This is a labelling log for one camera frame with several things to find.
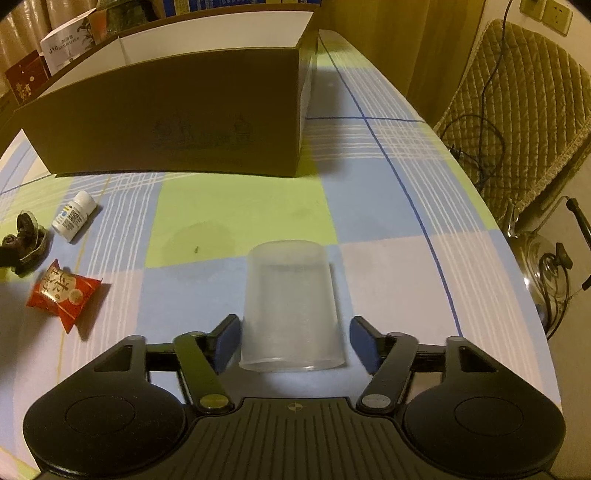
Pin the dark binder clip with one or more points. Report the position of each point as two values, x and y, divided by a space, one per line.
25 230

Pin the white wall socket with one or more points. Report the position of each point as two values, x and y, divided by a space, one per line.
533 7
558 16

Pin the checkered cloth covered desktop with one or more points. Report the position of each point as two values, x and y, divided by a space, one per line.
392 286

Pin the frosted translucent plastic cup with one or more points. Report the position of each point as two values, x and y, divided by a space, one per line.
291 304

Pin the dark red gift box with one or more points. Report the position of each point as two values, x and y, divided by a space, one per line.
27 78

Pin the brown cardboard box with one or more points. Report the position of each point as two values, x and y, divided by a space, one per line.
161 115

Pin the chair with quilted cover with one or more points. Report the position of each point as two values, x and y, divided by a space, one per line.
521 92

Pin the white printed carton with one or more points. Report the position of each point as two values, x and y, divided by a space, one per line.
64 46

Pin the red snack packet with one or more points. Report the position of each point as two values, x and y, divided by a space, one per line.
60 293

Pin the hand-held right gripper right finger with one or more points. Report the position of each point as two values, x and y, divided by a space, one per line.
362 344

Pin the white pill bottle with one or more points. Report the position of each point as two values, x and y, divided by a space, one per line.
74 217

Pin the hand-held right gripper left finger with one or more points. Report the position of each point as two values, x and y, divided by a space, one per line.
228 341

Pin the glass kettle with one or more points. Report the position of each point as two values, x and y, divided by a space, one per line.
549 272

